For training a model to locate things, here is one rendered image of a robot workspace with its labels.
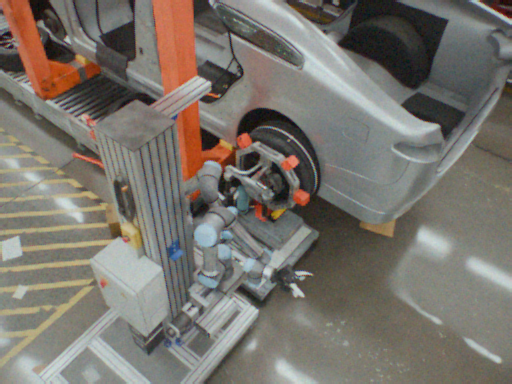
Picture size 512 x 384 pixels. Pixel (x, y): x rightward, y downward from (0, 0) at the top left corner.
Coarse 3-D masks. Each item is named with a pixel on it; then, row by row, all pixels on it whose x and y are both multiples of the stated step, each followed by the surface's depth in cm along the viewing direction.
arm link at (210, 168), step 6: (210, 162) 278; (204, 168) 277; (210, 168) 275; (216, 168) 276; (198, 174) 279; (204, 174) 272; (210, 174) 271; (216, 174) 274; (192, 180) 284; (198, 180) 279; (186, 186) 287; (192, 186) 285; (198, 186) 284; (186, 192) 289; (192, 192) 290
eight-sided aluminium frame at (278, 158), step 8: (256, 144) 324; (240, 152) 337; (248, 152) 330; (264, 152) 319; (272, 152) 321; (240, 160) 344; (272, 160) 318; (280, 160) 315; (240, 168) 352; (280, 168) 318; (288, 176) 317; (296, 184) 320; (272, 200) 356; (288, 200) 333; (272, 208) 352; (280, 208) 346
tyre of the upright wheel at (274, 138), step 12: (252, 132) 337; (264, 132) 327; (276, 132) 325; (288, 132) 326; (300, 132) 327; (276, 144) 319; (288, 144) 319; (300, 144) 322; (288, 156) 318; (300, 156) 319; (312, 156) 325; (300, 168) 318; (312, 168) 325; (300, 180) 325; (312, 180) 328; (312, 192) 340
